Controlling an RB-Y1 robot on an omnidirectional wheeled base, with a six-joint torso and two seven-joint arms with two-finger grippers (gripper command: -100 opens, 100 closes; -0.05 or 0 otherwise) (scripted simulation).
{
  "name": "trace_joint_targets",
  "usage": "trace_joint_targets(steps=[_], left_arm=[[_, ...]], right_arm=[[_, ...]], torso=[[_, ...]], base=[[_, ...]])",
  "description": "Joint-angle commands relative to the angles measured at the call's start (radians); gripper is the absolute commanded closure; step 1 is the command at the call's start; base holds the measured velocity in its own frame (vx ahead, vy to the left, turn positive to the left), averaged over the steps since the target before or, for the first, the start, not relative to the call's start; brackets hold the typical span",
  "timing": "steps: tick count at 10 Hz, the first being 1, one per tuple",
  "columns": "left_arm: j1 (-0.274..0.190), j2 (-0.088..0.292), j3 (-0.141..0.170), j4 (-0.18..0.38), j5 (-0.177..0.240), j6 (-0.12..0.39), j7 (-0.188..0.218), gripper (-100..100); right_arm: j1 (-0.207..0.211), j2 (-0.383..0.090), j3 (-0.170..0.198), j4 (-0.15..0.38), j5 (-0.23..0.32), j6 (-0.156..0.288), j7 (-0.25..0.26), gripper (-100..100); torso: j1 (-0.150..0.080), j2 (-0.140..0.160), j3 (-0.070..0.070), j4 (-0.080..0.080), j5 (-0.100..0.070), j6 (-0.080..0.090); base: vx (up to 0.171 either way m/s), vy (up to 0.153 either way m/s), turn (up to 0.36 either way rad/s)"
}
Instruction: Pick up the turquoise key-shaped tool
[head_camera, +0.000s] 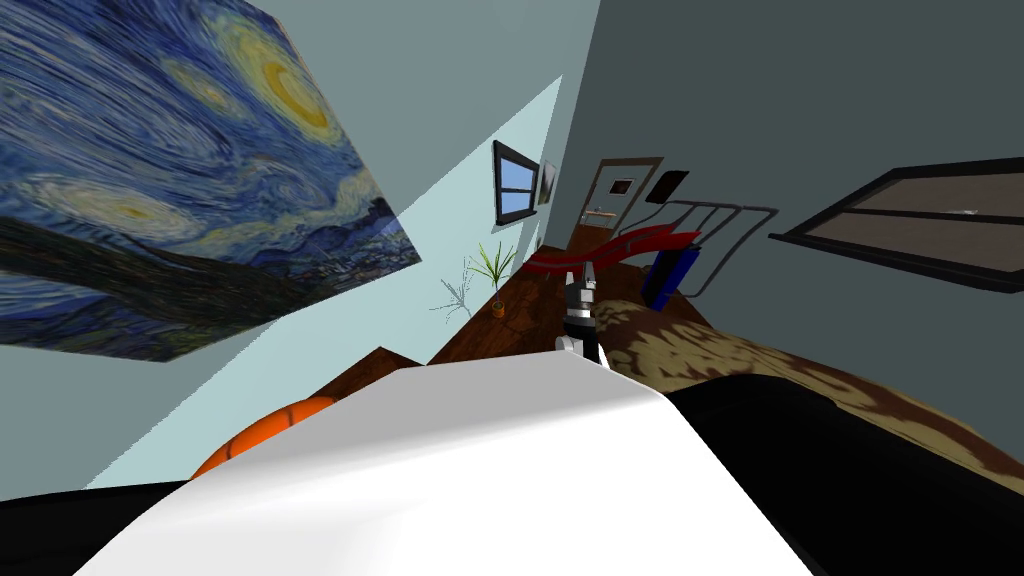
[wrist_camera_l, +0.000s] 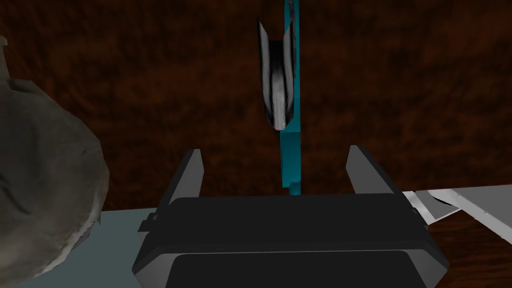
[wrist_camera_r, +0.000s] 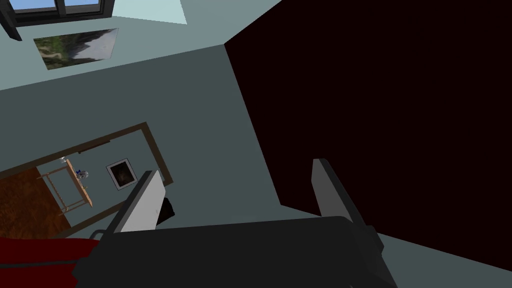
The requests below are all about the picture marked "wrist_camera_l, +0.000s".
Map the white grey angular object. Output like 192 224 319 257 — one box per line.
401 185 512 245

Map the grey lumpy round object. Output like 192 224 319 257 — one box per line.
0 35 111 288

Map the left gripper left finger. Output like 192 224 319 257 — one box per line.
156 148 205 209

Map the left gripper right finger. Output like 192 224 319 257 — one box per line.
345 144 405 196

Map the teal handled silver utensil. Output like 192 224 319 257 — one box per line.
255 0 302 197

